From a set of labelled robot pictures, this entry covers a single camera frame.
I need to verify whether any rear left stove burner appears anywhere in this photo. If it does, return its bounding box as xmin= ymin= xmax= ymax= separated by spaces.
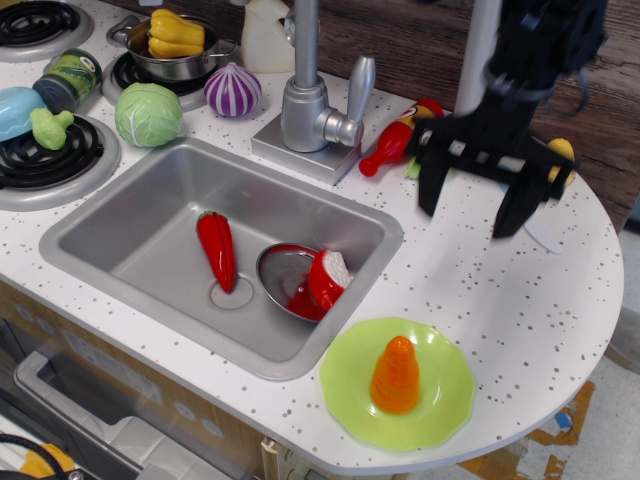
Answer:
xmin=1 ymin=1 xmax=94 ymax=64

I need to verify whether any grey vertical pole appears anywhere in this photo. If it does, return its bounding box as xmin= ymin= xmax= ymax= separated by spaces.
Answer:
xmin=454 ymin=0 xmax=502 ymax=115

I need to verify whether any burner under pot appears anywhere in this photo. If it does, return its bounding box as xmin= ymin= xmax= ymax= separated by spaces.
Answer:
xmin=101 ymin=53 xmax=207 ymax=112

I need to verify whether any light green toy pear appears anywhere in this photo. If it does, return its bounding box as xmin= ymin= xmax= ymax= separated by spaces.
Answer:
xmin=404 ymin=157 xmax=421 ymax=180

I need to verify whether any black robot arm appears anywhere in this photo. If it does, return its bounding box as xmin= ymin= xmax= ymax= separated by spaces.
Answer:
xmin=406 ymin=1 xmax=607 ymax=238

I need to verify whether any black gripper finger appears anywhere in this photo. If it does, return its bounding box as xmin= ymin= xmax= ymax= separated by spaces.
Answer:
xmin=493 ymin=179 xmax=548 ymax=239
xmin=418 ymin=155 xmax=451 ymax=216

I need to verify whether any orange toy carrot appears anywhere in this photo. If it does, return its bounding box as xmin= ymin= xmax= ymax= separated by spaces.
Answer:
xmin=369 ymin=336 xmax=421 ymax=415

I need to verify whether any yellow object with black cable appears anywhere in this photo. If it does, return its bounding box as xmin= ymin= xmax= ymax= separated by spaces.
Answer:
xmin=1 ymin=433 xmax=87 ymax=480

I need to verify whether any red toy ketchup bottle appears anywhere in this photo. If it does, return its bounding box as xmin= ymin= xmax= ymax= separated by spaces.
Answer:
xmin=359 ymin=98 xmax=444 ymax=177

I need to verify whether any green labelled toy can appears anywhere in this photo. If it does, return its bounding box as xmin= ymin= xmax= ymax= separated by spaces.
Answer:
xmin=32 ymin=48 xmax=102 ymax=113

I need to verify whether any yellow toy corn piece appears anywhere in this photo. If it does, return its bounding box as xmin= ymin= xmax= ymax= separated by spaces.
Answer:
xmin=543 ymin=137 xmax=576 ymax=187

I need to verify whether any silver metal toy pot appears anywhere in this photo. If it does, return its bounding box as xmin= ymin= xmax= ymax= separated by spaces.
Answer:
xmin=106 ymin=15 xmax=238 ymax=83

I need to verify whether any blue handled toy knife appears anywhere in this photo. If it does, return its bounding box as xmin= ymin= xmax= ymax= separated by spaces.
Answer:
xmin=498 ymin=154 xmax=563 ymax=255

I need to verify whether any silver toy sink basin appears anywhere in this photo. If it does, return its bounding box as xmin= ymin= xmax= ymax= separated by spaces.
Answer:
xmin=40 ymin=138 xmax=403 ymax=380

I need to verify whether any toy oven door handle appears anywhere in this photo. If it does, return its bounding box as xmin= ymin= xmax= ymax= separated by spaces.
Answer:
xmin=13 ymin=349 xmax=166 ymax=474

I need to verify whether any red toy apple half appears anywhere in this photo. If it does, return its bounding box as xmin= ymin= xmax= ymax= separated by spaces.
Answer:
xmin=308 ymin=249 xmax=353 ymax=311

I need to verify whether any purple striped toy onion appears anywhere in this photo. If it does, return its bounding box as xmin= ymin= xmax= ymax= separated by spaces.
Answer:
xmin=204 ymin=62 xmax=262 ymax=117

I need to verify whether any silver toy faucet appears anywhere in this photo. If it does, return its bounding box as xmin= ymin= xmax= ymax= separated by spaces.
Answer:
xmin=251 ymin=1 xmax=376 ymax=185

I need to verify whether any cream toy bottle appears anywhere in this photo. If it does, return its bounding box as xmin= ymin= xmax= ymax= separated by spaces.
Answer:
xmin=241 ymin=0 xmax=295 ymax=74

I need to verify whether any green toy cabbage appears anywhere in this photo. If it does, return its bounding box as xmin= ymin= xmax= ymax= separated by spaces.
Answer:
xmin=115 ymin=83 xmax=183 ymax=148

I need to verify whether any green toy broccoli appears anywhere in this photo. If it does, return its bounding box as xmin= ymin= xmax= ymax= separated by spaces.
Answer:
xmin=30 ymin=108 xmax=74 ymax=151

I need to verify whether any yellow toy bell pepper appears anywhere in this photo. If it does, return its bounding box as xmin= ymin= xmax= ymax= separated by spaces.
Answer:
xmin=147 ymin=9 xmax=206 ymax=59

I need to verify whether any light blue toy bowl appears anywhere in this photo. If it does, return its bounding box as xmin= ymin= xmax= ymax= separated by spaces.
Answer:
xmin=0 ymin=87 xmax=46 ymax=142

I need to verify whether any red toy chili pepper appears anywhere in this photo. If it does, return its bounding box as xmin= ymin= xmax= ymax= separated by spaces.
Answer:
xmin=196 ymin=211 xmax=237 ymax=294

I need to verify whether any small silver metal bowl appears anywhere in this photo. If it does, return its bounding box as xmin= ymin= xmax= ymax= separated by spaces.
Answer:
xmin=256 ymin=243 xmax=326 ymax=323

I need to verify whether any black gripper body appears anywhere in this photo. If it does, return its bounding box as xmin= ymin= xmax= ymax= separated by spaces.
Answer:
xmin=406 ymin=79 xmax=576 ymax=200

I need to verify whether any light green plastic plate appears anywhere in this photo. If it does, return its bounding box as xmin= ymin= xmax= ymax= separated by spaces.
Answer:
xmin=320 ymin=317 xmax=475 ymax=451

